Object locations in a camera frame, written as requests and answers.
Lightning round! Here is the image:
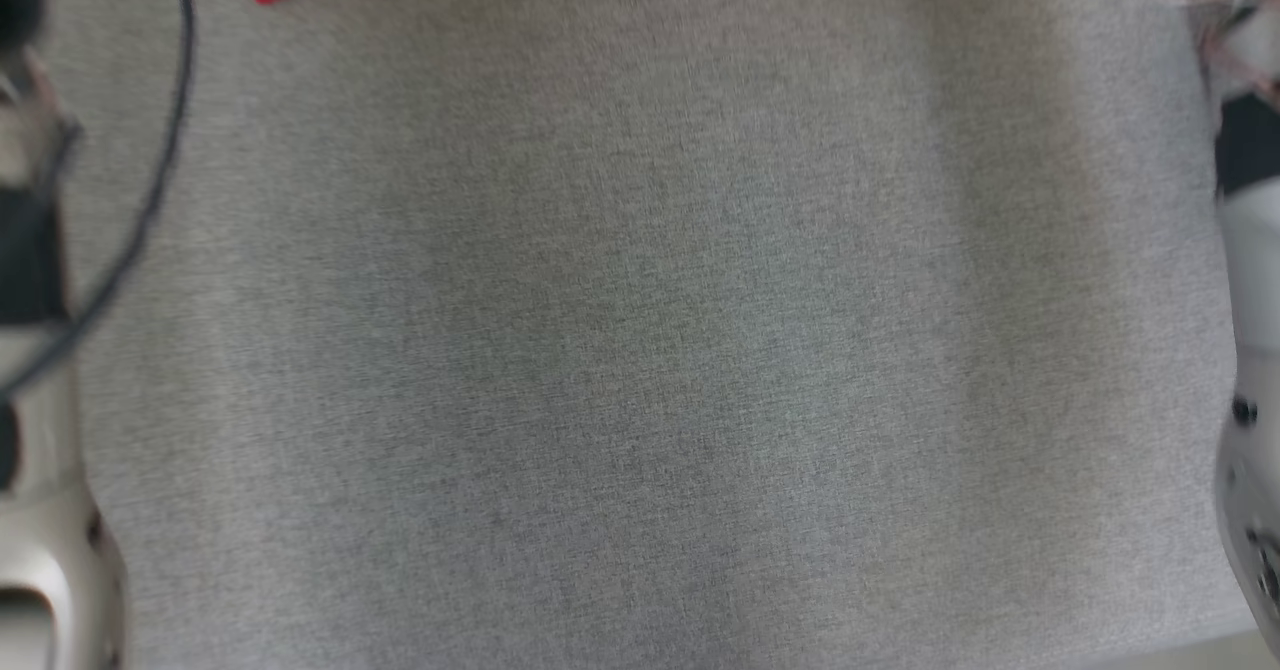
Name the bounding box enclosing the grey fabric sofa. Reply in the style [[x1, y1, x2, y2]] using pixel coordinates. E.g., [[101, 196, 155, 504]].
[[0, 0, 1280, 670]]

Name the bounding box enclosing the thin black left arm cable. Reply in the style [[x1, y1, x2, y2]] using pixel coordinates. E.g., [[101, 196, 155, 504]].
[[0, 0, 198, 403]]

